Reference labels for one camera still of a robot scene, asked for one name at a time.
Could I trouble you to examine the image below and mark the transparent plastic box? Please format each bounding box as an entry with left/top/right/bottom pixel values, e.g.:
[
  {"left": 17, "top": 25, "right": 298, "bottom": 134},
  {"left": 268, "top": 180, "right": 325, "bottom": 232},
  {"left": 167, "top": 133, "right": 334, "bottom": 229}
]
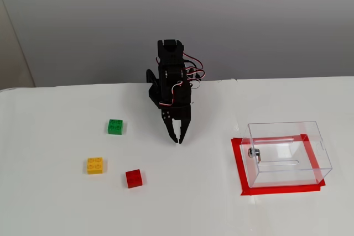
[{"left": 240, "top": 120, "right": 333, "bottom": 190}]

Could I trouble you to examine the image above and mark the silver metal lock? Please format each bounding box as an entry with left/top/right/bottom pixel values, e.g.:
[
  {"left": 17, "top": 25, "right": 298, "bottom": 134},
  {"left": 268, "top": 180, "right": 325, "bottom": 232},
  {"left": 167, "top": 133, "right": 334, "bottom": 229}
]
[{"left": 248, "top": 147, "right": 263, "bottom": 162}]

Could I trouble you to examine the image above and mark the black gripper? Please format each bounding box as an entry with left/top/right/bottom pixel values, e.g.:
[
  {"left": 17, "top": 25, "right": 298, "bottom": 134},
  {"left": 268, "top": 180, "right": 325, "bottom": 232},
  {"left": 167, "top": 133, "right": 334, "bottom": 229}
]
[{"left": 159, "top": 80, "right": 194, "bottom": 145}]

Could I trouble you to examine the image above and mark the yellow lego brick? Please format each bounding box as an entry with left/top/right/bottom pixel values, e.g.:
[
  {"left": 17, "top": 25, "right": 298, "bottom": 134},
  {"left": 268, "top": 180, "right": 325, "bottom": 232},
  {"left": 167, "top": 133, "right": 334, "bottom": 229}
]
[{"left": 87, "top": 157, "right": 108, "bottom": 175}]

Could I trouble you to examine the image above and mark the black power cable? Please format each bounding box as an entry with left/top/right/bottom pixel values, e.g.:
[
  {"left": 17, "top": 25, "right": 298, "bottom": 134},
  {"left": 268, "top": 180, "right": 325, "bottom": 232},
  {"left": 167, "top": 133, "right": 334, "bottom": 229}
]
[{"left": 185, "top": 59, "right": 202, "bottom": 91}]

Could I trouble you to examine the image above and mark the red white gripper servo cable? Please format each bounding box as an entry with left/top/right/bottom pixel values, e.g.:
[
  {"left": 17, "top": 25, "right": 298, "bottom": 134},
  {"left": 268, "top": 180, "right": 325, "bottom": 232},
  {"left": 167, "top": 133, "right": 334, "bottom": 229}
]
[{"left": 159, "top": 80, "right": 184, "bottom": 108}]

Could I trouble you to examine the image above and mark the green lego brick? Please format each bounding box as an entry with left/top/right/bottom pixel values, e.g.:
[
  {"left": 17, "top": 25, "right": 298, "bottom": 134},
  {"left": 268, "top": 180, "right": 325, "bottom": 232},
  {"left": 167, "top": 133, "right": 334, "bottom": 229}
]
[{"left": 107, "top": 118, "right": 124, "bottom": 136}]

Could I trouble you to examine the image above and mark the red white elbow servo cable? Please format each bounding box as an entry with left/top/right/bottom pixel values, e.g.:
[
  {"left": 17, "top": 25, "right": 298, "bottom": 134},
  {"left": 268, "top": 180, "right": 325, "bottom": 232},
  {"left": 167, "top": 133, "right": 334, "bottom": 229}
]
[{"left": 183, "top": 52, "right": 205, "bottom": 78}]

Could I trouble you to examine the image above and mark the red tape frame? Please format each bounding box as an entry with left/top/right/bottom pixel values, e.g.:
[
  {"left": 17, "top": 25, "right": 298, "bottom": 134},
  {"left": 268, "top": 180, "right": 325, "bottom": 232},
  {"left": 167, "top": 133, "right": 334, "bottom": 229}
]
[{"left": 231, "top": 133, "right": 326, "bottom": 197}]

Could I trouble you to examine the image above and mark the red lego brick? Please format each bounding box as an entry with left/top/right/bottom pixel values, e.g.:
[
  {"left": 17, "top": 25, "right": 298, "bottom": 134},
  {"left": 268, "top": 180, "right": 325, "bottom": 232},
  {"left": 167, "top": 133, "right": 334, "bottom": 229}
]
[{"left": 125, "top": 169, "right": 147, "bottom": 189}]

